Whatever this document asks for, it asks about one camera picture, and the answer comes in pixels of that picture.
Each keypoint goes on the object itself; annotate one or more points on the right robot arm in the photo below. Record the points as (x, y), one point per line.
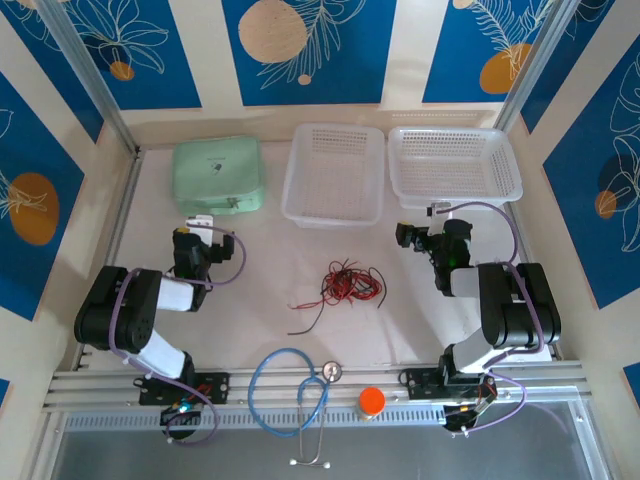
(520, 310)

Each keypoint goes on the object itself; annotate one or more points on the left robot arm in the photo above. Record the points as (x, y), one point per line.
(115, 310)

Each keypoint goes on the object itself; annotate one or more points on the mint green zipper pouch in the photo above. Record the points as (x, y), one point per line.
(217, 172)

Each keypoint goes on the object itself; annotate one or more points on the white perforated plastic basket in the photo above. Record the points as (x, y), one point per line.
(332, 175)
(452, 165)

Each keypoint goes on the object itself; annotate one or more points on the blue stethoscope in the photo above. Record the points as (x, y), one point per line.
(331, 371)

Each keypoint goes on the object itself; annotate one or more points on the orange cap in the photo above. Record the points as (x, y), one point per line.
(371, 398)

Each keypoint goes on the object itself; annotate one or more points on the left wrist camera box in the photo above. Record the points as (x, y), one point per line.
(202, 222)

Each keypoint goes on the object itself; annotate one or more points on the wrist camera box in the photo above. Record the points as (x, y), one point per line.
(437, 212)
(202, 222)

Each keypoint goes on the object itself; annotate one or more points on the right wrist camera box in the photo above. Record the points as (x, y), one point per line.
(437, 212)

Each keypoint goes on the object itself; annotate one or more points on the aluminium frame post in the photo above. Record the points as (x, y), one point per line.
(107, 107)
(537, 50)

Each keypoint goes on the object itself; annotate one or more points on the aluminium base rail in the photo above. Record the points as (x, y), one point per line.
(100, 385)

